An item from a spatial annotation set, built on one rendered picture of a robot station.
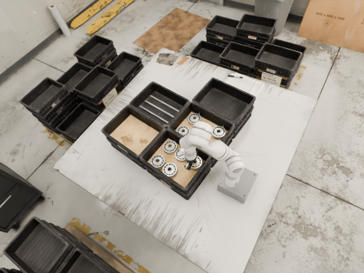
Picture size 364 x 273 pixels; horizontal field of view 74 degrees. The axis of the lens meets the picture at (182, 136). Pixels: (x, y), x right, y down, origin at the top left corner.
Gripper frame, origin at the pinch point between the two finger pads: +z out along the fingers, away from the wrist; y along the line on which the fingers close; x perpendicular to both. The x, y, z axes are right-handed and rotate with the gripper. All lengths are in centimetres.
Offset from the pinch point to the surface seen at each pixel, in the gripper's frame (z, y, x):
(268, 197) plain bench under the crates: 18, 10, -53
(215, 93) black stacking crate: 5, 68, 16
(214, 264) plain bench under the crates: 18, -44, -40
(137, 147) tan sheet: 5.4, -4.8, 44.3
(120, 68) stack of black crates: 51, 91, 153
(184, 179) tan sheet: 5.1, -9.7, 0.6
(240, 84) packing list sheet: 17, 97, 5
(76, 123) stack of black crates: 62, 8, 156
